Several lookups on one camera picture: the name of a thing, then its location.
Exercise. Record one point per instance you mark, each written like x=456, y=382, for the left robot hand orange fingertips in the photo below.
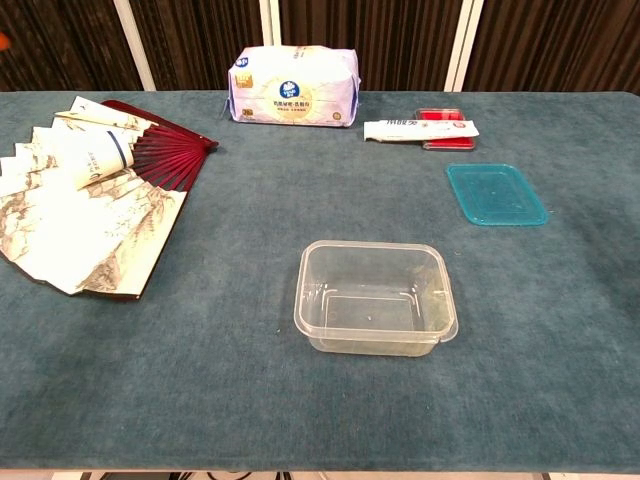
x=3, y=41

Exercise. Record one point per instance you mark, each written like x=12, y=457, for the clear blue plastic tray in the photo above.
x=375, y=310

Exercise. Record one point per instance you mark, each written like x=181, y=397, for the teal plastic lid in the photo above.
x=495, y=195

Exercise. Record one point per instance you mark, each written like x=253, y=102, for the white paper cup blue stripe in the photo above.
x=100, y=160

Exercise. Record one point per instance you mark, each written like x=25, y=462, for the paper folding fan red ribs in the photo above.
x=75, y=240

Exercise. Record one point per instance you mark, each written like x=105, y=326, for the white tissue pack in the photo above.
x=300, y=80

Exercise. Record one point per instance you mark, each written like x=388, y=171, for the dark slatted partition screen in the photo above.
x=400, y=40

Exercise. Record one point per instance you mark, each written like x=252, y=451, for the white red toothpaste tube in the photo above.
x=415, y=131

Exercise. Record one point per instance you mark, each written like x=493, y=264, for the teal tablecloth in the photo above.
x=250, y=400

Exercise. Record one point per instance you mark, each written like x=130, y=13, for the red flat plastic case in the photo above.
x=440, y=114

